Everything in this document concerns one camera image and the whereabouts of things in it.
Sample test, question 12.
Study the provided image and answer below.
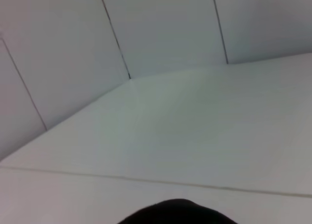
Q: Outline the black shirt with FREE print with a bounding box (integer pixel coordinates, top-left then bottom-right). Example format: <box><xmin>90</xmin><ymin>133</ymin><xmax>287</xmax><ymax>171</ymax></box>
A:
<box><xmin>117</xmin><ymin>198</ymin><xmax>238</xmax><ymax>224</ymax></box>

